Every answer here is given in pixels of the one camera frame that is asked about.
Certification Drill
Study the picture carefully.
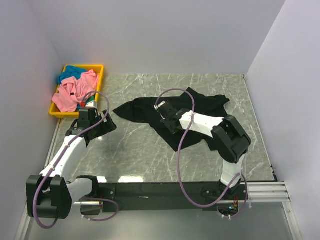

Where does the black t shirt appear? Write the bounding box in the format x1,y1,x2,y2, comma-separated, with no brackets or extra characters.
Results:
112,86,231,152

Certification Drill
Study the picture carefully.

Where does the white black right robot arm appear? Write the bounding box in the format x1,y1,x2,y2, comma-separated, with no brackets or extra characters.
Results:
154,101,252,200

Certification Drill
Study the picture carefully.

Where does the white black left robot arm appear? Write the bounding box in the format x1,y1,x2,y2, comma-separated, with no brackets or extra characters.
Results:
26,107,117,220

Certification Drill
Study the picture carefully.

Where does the pink t shirt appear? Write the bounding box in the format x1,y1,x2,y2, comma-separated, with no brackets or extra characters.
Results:
52,69,100,113

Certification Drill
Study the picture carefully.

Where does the yellow plastic tray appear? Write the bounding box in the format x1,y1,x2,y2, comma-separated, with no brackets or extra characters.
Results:
49,64,104,119

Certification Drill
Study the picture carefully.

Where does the teal blue t shirt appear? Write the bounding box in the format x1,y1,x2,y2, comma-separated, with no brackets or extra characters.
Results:
57,65,87,85

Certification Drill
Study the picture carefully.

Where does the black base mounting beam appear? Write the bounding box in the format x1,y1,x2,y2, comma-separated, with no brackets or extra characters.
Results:
69,181,251,215

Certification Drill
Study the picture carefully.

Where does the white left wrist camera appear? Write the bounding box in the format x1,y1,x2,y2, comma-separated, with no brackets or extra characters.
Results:
78,100,98,109

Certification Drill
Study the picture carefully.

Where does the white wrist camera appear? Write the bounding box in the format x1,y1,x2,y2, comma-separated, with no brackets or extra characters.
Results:
154,101,166,111
78,100,98,109

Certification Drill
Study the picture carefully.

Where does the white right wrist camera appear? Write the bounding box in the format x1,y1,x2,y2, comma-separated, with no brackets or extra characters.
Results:
154,101,166,111

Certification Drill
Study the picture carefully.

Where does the aluminium extrusion rail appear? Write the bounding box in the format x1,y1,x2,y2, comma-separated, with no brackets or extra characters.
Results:
247,181,291,203

